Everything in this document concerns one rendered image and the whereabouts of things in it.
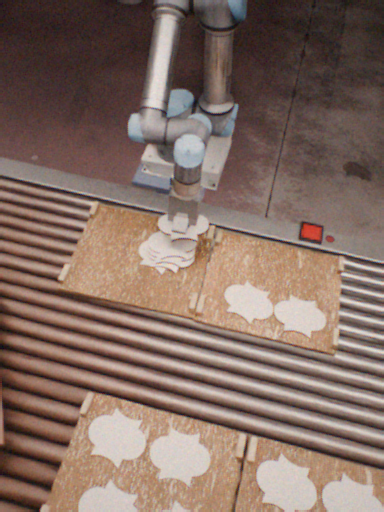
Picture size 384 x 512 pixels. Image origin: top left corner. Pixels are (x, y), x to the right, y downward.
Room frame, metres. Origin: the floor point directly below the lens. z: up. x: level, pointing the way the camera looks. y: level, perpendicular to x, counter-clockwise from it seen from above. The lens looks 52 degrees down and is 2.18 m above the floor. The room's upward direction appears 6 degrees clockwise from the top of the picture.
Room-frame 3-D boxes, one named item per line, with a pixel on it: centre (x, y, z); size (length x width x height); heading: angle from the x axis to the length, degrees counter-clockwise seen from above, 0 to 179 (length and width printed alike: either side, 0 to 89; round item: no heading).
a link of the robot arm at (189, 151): (0.99, 0.03, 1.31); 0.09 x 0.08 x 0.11; 174
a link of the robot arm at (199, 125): (1.09, 0.04, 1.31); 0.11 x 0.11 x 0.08; 84
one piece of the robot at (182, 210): (0.97, 0.04, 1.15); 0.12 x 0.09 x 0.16; 174
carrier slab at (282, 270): (0.88, -0.25, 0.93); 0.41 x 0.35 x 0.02; 81
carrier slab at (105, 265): (0.94, 0.16, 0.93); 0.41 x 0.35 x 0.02; 83
